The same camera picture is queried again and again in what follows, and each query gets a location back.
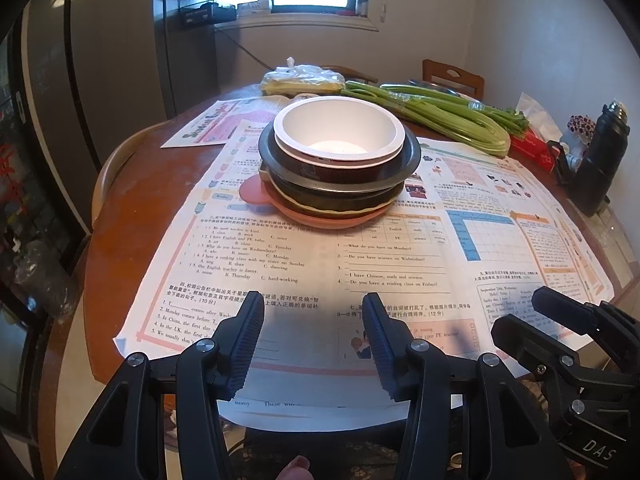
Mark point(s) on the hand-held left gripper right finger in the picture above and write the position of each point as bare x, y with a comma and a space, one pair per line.
380, 355

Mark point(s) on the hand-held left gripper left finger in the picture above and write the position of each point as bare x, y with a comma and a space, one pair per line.
247, 350

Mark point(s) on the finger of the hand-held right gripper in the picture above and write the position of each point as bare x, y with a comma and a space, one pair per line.
525, 337
560, 305

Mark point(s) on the small steel dish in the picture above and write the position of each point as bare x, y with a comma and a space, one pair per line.
325, 197

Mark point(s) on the large steel bowl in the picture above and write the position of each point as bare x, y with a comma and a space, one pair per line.
412, 152

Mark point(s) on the person's left hand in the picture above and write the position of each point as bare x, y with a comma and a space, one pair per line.
296, 469

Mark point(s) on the orange bordered exercise newspaper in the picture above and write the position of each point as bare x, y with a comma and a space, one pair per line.
300, 260

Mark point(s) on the small white cup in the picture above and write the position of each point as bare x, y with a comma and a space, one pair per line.
574, 160

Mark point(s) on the black thermos flask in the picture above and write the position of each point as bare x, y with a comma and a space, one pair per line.
600, 160

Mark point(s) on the red tissue box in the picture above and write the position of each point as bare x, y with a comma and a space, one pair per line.
535, 150

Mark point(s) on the red spotted white cup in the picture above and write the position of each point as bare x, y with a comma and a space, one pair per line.
580, 125

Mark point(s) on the leafy celery bunch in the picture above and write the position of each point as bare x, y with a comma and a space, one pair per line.
515, 122

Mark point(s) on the thick celery bunch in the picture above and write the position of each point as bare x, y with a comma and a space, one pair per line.
475, 135

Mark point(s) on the grey plastic bag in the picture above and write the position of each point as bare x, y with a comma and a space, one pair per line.
45, 280

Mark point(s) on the pink student newspaper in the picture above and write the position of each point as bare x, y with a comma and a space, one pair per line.
210, 125

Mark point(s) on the curved back wooden chair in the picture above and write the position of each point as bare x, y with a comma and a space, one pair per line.
115, 160
362, 77

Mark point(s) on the steel basin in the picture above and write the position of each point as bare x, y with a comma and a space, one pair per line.
430, 85

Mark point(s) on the tall back wooden chair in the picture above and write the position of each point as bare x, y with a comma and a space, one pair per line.
445, 72

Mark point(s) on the plastic bag of yellow noodles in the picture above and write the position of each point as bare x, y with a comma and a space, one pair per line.
300, 80

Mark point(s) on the glass door with red decals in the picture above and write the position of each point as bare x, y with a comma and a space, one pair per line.
20, 160

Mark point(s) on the grey refrigerator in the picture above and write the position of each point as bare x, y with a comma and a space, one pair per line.
125, 60

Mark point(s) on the white box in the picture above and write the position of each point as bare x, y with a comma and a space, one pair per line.
255, 8

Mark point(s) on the small jar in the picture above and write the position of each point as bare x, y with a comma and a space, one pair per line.
361, 7

